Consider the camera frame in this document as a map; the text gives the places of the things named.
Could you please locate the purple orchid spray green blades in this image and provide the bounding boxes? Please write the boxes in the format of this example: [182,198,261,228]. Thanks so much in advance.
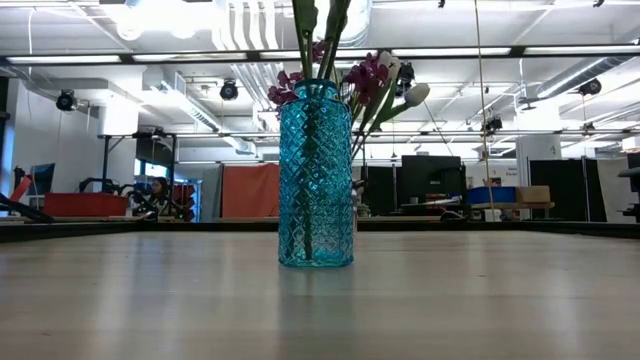
[312,40,391,121]

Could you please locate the silver ventilation duct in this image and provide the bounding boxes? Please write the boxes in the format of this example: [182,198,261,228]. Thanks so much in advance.
[537,54,631,99]

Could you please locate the blue screen monitor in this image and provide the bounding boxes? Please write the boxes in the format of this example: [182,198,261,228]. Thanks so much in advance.
[28,162,57,197]

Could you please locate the person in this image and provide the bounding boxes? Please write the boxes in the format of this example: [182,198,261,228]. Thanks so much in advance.
[147,176,174,219]

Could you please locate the black equipment mount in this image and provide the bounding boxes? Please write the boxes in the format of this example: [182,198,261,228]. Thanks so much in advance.
[618,167,640,224]

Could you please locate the red flat strip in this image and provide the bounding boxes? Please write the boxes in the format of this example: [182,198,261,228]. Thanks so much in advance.
[9,174,32,203]

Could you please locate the white artificial tulip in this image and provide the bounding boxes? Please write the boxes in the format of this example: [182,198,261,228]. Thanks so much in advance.
[352,82,432,161]

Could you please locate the brown cardboard box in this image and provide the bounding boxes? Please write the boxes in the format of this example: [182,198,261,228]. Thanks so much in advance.
[516,185,551,204]

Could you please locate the white ventilation duct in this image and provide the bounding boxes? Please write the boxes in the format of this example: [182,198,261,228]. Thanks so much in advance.
[304,0,374,49]

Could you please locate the thin hanging cable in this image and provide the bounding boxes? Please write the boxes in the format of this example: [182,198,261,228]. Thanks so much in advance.
[473,0,496,206]

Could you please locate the purple artificial flower spray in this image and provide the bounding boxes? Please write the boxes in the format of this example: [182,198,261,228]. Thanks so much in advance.
[267,69,306,109]

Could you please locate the dark purple artificial tulip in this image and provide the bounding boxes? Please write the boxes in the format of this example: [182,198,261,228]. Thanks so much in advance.
[319,0,353,81]

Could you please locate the black partition panel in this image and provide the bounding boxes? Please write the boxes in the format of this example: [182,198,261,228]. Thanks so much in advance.
[529,158,608,222]

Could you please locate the blue patterned glass vase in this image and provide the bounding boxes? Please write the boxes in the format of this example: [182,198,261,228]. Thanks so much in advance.
[277,79,355,269]

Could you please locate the blue plastic bin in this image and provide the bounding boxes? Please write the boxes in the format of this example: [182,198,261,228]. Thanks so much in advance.
[467,186,518,205]

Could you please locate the black metal frame stand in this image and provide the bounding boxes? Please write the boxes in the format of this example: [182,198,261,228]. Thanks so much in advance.
[99,130,177,221]

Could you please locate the orange partition panel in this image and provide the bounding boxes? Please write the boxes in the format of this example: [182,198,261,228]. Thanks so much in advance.
[221,163,281,219]

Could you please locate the black slanted bar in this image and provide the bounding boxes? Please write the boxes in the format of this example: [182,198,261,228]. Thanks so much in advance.
[0,192,55,224]

